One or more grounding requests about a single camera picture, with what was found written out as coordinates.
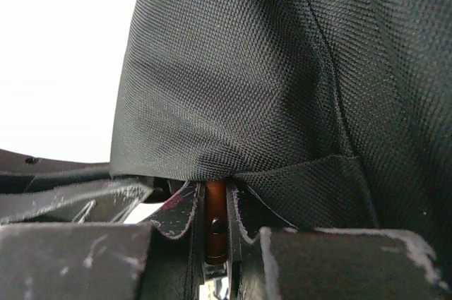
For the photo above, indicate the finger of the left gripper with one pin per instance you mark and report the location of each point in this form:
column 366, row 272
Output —
column 43, row 190

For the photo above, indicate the brown leather wallet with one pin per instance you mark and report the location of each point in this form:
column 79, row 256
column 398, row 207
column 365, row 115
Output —
column 215, row 222

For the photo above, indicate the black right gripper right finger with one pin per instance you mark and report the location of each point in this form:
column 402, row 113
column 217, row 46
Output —
column 271, row 259

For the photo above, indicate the black student backpack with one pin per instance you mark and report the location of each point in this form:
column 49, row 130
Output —
column 335, row 113

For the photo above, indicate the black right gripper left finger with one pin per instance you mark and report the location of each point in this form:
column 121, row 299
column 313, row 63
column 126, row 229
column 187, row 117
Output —
column 158, row 258

